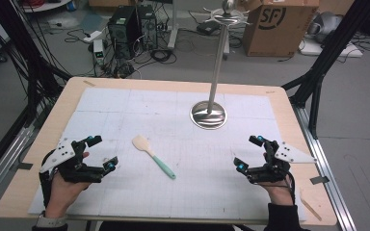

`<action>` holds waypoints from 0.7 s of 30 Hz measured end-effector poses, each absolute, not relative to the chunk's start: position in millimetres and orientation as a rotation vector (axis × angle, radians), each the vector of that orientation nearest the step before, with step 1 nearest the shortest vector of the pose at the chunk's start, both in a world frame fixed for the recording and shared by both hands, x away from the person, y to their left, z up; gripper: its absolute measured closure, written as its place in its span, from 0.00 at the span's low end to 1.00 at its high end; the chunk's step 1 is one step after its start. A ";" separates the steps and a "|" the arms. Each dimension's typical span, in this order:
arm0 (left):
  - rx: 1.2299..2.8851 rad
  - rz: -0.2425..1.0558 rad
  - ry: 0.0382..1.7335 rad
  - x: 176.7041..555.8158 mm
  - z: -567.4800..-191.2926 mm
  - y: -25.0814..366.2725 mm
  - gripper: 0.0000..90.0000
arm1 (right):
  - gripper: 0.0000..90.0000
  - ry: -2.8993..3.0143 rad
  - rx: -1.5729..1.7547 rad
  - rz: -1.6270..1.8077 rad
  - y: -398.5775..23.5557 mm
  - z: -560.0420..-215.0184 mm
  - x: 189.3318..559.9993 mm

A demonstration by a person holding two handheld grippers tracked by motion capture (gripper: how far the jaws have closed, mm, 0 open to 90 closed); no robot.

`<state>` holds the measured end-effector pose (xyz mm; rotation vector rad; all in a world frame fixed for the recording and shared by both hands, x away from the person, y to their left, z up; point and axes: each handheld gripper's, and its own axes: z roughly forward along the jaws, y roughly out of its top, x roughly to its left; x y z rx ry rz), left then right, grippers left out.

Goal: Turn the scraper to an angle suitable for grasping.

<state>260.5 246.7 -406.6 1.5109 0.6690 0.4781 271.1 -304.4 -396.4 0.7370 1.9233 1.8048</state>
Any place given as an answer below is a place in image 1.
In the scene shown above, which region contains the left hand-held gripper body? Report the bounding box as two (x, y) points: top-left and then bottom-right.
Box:
(39, 137), (106, 185)

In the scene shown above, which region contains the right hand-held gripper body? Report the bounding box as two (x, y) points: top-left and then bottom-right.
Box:
(246, 141), (318, 186)

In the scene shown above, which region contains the cream spatula with teal handle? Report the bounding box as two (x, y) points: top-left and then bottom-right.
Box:
(131, 134), (177, 180)

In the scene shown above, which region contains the metal utensil stand with hooks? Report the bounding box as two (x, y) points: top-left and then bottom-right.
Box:
(190, 0), (253, 131)

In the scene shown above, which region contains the person's right hand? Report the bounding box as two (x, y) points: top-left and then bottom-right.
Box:
(258, 152), (295, 207)

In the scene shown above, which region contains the person's left hand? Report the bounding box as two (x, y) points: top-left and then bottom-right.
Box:
(44, 151), (91, 217)

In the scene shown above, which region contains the black tape piece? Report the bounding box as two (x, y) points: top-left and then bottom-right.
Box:
(309, 175), (330, 186)
(16, 162), (35, 171)

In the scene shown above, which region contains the thin wooden stick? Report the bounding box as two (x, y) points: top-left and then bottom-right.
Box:
(298, 189), (324, 222)

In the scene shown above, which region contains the grey wristwatch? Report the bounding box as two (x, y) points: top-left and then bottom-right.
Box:
(36, 211), (69, 228)

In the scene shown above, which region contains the white grid mat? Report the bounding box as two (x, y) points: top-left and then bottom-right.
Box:
(27, 87), (308, 222)

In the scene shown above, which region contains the person's dark clothing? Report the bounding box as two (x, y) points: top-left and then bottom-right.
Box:
(96, 220), (236, 231)

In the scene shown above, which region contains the small white device green display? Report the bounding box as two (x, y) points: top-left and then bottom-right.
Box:
(92, 38), (106, 65)

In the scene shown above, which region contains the white power strip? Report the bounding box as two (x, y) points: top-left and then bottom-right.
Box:
(82, 30), (104, 44)

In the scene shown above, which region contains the white flat board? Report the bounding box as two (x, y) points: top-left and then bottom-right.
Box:
(298, 38), (364, 59)

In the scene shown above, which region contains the large black computer tower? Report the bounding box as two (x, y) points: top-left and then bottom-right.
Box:
(107, 5), (143, 61)

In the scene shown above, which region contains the cardboard box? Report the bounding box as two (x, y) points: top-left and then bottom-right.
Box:
(242, 0), (321, 58)

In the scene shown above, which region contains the black power adapter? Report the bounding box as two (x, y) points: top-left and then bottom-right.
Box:
(196, 20), (222, 36)

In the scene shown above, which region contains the slim black computer tower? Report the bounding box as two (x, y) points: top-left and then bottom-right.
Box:
(137, 4), (159, 52)

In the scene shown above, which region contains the grey bag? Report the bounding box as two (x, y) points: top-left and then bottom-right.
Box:
(307, 11), (345, 44)

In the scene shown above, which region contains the round white table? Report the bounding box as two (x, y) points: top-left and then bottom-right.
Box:
(20, 0), (73, 13)

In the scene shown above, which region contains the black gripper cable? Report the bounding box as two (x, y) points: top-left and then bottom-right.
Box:
(286, 170), (299, 204)
(39, 149), (55, 208)

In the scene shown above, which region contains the aluminium rail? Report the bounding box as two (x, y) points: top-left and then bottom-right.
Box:
(0, 123), (37, 211)
(293, 104), (358, 231)

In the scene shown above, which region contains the black frame with cables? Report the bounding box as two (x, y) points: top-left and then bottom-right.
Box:
(0, 0), (73, 129)

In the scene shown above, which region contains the coiled black floor cable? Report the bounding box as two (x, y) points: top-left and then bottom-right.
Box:
(148, 47), (178, 65)

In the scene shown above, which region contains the black frame post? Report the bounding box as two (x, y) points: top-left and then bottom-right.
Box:
(280, 0), (370, 141)

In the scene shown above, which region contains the white stand post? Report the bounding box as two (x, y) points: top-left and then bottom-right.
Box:
(168, 0), (179, 51)

